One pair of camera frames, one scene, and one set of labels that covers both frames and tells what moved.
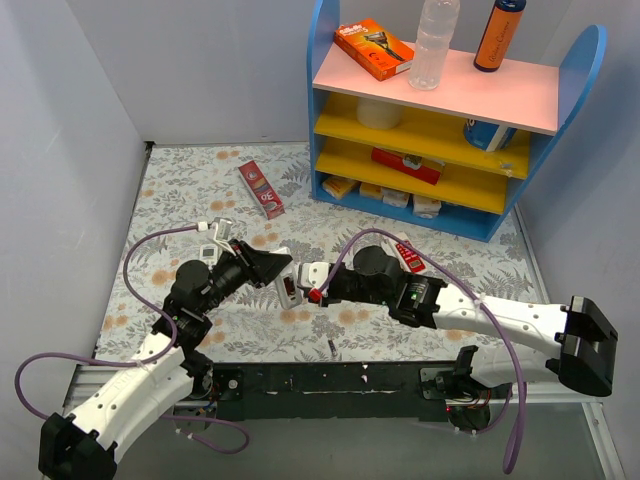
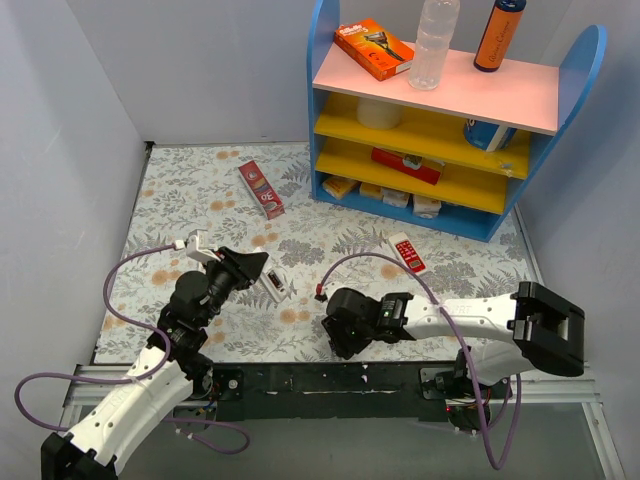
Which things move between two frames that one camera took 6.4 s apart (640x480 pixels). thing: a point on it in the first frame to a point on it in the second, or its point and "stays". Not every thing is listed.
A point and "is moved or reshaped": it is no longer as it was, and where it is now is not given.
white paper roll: [376, 114] stays
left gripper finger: [265, 266] to [247, 266]
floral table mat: [262, 192] stays
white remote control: [287, 283] is moved or reshaped
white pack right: [426, 207] stays
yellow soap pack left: [339, 187] stays
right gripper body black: [331, 288] to [338, 339]
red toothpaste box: [267, 200] stays
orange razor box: [373, 49] stays
